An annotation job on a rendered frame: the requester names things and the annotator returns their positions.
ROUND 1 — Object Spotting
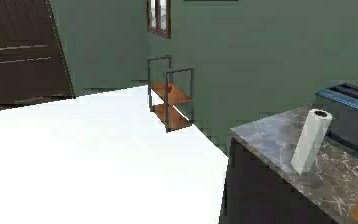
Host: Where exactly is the dark grey toaster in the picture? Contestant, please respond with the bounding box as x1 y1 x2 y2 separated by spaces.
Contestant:
314 82 358 160

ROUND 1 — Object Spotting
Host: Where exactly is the dark red framed window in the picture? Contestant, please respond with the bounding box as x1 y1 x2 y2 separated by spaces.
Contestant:
146 0 172 40

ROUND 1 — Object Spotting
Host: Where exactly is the dark marble top counter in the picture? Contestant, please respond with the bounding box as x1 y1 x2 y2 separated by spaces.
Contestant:
219 104 358 224

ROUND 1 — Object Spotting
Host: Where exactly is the white paper towel roll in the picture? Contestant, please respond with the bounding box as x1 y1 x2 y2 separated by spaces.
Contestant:
290 108 334 175

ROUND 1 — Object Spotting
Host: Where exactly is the dark brown room door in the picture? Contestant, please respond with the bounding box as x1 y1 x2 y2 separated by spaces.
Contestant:
0 0 76 108

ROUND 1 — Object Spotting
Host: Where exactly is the grey frame wooden shelf rack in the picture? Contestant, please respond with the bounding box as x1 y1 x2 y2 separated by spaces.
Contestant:
146 55 195 134

